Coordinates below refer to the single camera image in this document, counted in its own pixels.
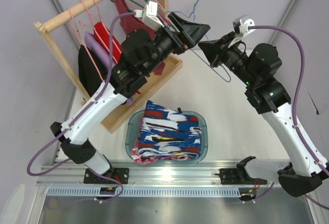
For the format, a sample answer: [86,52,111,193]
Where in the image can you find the blue patterned trousers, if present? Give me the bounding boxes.
[132,100,202,160]

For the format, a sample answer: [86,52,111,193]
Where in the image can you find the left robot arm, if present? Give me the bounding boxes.
[51,12,210,177]

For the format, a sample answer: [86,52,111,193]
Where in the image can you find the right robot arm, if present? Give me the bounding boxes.
[198,32,328,197]

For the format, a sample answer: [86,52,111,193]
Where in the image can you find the pink hanger with red garment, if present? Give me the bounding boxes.
[93,0,122,62]

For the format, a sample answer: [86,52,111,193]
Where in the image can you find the pink hanger with purple garment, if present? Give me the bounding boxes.
[80,1,121,67]

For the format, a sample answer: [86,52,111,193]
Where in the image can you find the pink hanger with black garment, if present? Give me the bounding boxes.
[67,8,104,81]

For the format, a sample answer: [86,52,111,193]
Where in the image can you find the wooden clothes rack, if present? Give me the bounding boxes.
[33,0,182,133]

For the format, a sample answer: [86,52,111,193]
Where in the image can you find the maroon tank top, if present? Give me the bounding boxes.
[113,0,167,76]

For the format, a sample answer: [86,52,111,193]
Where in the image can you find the red garment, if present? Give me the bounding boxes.
[94,22,122,64]

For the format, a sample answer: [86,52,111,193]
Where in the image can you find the purple garment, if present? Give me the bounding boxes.
[84,31,134,105]

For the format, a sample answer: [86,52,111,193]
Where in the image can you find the teal plastic basket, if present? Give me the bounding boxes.
[125,110,208,166]

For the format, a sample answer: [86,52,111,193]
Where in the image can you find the black garment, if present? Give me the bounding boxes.
[78,44,107,97]

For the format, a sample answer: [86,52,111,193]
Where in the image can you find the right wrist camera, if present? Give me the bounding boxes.
[228,14,255,48]

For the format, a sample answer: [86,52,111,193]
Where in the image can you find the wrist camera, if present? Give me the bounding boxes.
[228,14,255,48]
[134,1,165,31]

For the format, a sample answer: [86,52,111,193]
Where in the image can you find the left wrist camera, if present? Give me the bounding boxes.
[134,1,165,31]

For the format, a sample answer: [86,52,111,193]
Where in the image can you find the white slotted cable duct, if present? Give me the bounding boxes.
[47,186,241,198]

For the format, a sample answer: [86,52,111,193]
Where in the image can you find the aluminium mounting rail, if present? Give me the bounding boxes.
[35,159,291,188]

